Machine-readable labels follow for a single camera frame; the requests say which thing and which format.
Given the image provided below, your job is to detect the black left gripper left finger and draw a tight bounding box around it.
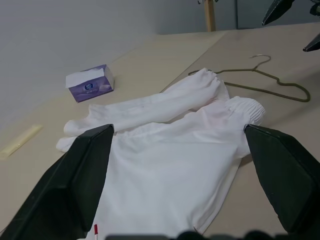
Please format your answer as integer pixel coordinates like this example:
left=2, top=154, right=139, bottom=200
left=0, top=123, right=116, bottom=240

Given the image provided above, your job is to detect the wooden clothes rack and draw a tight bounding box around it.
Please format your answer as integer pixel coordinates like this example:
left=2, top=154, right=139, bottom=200
left=203, top=0, right=216, bottom=33

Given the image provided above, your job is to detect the pale yellow plastic packet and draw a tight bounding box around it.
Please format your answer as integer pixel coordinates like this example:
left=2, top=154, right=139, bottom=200
left=0, top=124, right=44, bottom=160

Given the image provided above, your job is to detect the white cloth garment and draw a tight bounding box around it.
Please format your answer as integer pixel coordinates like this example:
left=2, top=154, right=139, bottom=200
left=56, top=66, right=266, bottom=240

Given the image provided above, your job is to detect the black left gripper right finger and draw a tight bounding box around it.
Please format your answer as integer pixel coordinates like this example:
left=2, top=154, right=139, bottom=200
left=243, top=123, right=320, bottom=236

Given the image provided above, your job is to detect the purple tissue box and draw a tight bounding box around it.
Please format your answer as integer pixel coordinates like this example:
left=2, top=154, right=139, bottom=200
left=65, top=64, right=115, bottom=104

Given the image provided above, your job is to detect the olive wire hanger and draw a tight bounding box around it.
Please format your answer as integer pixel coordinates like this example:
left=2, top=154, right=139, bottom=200
left=187, top=54, right=311, bottom=103

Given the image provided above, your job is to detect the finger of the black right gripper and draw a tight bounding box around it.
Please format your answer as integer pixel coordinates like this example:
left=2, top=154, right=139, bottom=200
left=261, top=0, right=291, bottom=26
left=302, top=31, right=320, bottom=53

